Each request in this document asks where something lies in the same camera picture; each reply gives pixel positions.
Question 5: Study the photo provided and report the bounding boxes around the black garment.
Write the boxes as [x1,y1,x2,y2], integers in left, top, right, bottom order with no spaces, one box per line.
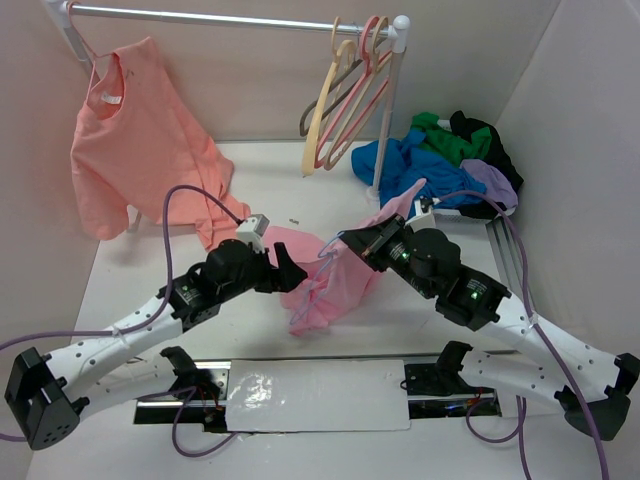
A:
[450,110,524,211]

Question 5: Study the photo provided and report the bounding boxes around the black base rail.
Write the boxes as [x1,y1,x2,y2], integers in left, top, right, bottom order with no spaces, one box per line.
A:
[133,356,501,433]

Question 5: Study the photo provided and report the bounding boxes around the tan plastic hanger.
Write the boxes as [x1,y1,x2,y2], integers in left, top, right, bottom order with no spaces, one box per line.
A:
[322,15,396,172]

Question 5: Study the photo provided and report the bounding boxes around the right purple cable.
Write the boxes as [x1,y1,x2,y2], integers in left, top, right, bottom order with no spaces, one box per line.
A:
[432,188,611,480]

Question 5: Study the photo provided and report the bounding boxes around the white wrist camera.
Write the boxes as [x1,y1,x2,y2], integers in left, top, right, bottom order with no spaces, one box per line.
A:
[236,214,270,253]
[406,196,436,232]

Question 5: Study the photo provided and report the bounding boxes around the beige plastic hanger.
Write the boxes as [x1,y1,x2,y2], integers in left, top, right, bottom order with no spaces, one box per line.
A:
[301,17,356,177]

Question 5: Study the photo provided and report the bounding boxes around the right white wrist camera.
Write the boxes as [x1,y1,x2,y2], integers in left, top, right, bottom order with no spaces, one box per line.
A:
[406,196,436,232]

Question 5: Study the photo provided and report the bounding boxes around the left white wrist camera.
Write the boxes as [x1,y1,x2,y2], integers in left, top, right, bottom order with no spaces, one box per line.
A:
[236,214,270,253]

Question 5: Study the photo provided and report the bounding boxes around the pink t shirt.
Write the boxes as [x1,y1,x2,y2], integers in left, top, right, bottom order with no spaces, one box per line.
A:
[262,178,427,337]

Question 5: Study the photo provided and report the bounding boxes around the lavender garment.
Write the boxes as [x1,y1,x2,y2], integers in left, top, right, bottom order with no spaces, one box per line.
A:
[461,159,518,209]

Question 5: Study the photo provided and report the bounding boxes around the green t shirt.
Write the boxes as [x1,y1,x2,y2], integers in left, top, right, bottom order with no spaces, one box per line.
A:
[410,112,492,167]

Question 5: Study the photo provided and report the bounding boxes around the salmon orange t shirt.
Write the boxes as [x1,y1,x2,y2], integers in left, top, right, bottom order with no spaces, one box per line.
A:
[70,38,250,250]

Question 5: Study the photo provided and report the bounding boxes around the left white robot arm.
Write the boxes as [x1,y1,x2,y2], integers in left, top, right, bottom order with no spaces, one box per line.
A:
[4,240,307,451]

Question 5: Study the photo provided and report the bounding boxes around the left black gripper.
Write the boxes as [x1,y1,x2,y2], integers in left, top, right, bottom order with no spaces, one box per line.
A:
[219,241,307,302]

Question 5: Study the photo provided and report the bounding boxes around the pink hanger under orange shirt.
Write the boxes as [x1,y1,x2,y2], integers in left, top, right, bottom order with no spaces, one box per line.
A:
[62,1,112,77]

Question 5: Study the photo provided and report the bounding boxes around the blue wire hanger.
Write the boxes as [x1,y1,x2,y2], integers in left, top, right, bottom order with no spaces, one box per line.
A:
[289,231,343,327]

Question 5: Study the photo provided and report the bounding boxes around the white clothes rack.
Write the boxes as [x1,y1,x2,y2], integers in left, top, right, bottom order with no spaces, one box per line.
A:
[44,1,410,201]

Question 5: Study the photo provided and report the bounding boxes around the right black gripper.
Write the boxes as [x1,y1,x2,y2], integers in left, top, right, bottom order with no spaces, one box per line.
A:
[338,212,435,298]

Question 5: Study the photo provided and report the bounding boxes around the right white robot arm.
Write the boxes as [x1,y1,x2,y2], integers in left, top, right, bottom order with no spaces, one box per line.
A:
[339,215,639,441]

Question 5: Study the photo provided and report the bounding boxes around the blue t shirt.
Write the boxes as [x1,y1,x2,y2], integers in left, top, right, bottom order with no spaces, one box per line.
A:
[350,130,487,216]

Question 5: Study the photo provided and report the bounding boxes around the brown grey hanger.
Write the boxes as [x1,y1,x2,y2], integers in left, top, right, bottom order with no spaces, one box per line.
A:
[298,40,362,138]

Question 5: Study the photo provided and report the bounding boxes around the pink plastic hanger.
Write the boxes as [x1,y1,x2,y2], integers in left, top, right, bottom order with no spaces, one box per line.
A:
[314,14,394,166]

